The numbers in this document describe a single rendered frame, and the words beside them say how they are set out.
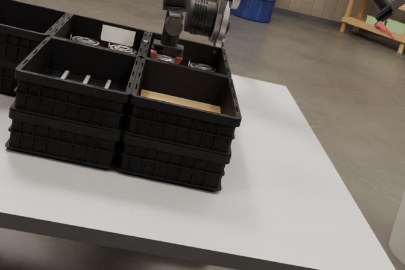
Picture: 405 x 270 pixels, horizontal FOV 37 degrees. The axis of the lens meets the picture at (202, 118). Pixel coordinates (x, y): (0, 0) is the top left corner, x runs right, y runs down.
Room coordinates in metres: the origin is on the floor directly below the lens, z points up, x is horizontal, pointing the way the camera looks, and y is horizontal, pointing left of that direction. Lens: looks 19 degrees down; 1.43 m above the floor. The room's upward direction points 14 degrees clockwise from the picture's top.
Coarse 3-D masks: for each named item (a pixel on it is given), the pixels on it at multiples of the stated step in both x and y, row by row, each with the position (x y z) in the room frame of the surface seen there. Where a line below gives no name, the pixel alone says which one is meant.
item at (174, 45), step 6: (162, 36) 1.96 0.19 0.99; (168, 36) 1.94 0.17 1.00; (174, 36) 1.95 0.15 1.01; (156, 42) 1.96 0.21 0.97; (162, 42) 1.95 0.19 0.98; (168, 42) 1.94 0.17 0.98; (174, 42) 1.95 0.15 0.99; (162, 48) 1.94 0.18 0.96; (168, 48) 1.94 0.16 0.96; (174, 48) 1.94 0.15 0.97; (180, 48) 1.95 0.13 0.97
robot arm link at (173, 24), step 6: (186, 0) 1.96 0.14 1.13; (186, 6) 1.96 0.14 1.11; (174, 12) 1.90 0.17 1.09; (180, 12) 1.92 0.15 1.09; (168, 18) 1.89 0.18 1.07; (174, 18) 1.87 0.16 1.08; (180, 18) 1.92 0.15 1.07; (168, 24) 1.87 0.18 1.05; (174, 24) 1.87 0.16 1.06; (180, 24) 1.88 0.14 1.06; (168, 30) 1.87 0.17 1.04; (174, 30) 1.87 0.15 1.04; (180, 30) 1.88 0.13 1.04
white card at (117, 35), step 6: (102, 30) 2.24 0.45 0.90; (108, 30) 2.24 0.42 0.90; (114, 30) 2.24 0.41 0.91; (120, 30) 2.25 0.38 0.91; (126, 30) 2.25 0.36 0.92; (102, 36) 2.24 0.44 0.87; (108, 36) 2.24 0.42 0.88; (114, 36) 2.24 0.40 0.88; (120, 36) 2.25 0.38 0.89; (126, 36) 2.25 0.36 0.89; (132, 36) 2.25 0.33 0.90; (114, 42) 2.25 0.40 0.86; (120, 42) 2.25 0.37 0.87; (126, 42) 2.25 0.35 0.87; (132, 42) 2.25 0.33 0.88
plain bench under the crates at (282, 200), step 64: (0, 128) 1.58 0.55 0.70; (256, 128) 2.15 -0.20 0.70; (0, 192) 1.24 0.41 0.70; (64, 192) 1.32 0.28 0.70; (128, 192) 1.40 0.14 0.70; (192, 192) 1.49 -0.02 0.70; (256, 192) 1.59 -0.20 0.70; (320, 192) 1.71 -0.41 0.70; (192, 256) 1.22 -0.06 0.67; (256, 256) 1.25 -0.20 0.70; (320, 256) 1.32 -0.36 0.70; (384, 256) 1.41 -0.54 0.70
